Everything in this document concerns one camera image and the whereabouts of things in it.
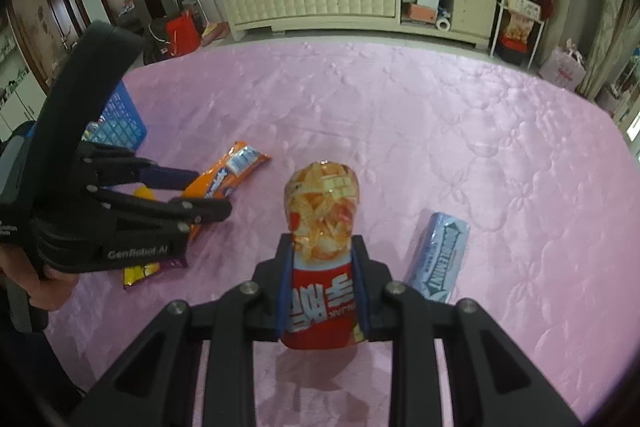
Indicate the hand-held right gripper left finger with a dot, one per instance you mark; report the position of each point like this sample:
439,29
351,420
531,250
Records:
285,287

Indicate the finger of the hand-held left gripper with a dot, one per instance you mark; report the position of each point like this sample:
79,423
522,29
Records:
170,177
210,210

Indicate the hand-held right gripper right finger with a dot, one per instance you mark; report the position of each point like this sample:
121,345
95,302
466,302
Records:
361,287

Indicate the yellow snack packet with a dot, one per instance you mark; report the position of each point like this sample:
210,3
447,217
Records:
142,193

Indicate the orange bar snack packet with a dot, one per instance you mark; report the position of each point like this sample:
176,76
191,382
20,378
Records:
235,164

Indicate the blue plastic basket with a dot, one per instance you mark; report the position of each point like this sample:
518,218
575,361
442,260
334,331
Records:
120,122

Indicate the blue gum pack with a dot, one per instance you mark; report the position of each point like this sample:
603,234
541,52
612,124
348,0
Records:
435,252

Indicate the red noodle snack packet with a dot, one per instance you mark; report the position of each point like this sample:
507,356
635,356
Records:
320,207

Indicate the person's left hand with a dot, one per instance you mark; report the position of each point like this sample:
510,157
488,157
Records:
45,292

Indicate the black bag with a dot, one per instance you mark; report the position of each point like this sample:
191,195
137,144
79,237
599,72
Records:
157,39

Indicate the red bag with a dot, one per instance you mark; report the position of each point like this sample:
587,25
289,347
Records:
181,34

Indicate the pink flat carton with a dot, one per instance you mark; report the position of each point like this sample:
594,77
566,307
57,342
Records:
216,34

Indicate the pink quilted blanket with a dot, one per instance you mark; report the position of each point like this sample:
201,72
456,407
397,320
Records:
400,107

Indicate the cream tv cabinet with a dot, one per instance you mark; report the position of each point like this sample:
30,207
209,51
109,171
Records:
325,2

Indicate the white paper roll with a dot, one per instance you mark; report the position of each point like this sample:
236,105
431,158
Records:
443,24

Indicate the pink box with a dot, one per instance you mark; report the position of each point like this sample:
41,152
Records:
424,13

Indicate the blue and white box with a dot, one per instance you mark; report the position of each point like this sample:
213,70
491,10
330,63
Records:
428,1

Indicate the pink bag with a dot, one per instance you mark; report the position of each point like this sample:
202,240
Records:
562,69

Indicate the white metal rack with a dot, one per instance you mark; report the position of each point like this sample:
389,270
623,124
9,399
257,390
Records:
500,7

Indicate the white printed carton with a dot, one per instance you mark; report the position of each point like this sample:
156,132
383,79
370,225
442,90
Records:
524,5

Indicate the patterned curtain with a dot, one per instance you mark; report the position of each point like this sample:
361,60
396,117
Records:
605,32

